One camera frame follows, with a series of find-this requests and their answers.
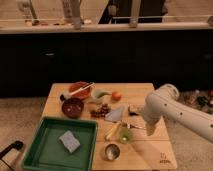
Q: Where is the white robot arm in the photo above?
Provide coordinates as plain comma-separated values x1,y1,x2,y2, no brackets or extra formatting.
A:
142,84,213,143

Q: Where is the red orange bowl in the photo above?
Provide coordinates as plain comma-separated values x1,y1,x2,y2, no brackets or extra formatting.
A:
68,81,93,100

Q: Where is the orange fruit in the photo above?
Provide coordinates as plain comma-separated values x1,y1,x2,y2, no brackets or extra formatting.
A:
111,91,122,101

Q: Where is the bunch of dark grapes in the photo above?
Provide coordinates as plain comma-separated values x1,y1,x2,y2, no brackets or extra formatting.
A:
90,104,111,118

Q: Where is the light green cup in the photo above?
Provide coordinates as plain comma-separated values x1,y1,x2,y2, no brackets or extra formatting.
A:
119,128,133,144

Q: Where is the wooden table top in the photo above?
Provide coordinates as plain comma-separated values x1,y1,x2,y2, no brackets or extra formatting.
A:
41,82,178,171

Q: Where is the blue grey sponge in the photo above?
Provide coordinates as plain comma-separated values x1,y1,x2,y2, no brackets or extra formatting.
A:
59,131,80,153

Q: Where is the small metal cup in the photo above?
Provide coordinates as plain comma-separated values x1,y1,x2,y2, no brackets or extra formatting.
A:
105,144,120,161

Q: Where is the green plastic tray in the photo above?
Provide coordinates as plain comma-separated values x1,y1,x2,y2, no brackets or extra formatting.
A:
22,117,98,171

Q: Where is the yellow handled knife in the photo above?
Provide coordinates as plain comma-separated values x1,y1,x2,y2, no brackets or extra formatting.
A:
105,122,121,141

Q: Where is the black handle object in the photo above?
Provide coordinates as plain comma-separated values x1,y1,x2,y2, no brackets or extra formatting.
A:
0,140,24,160

